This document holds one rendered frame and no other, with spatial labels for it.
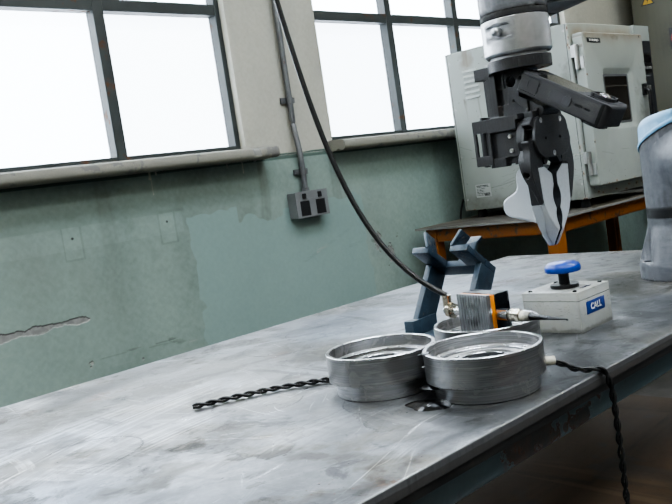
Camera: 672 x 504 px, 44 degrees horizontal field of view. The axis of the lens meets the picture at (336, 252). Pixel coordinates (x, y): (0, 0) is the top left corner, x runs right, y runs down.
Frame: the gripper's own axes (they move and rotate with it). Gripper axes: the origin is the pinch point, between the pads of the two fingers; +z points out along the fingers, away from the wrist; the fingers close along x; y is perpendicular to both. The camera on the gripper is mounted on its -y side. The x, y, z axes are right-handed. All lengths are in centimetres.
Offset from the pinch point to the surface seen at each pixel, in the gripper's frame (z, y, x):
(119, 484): 11, 7, 54
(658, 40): -57, 139, -354
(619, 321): 10.7, -4.7, -2.6
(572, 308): 7.9, -2.7, 3.5
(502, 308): 5.0, -3.1, 16.9
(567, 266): 3.6, -1.4, 1.3
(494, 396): 10.0, -8.9, 27.8
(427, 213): 8, 161, -174
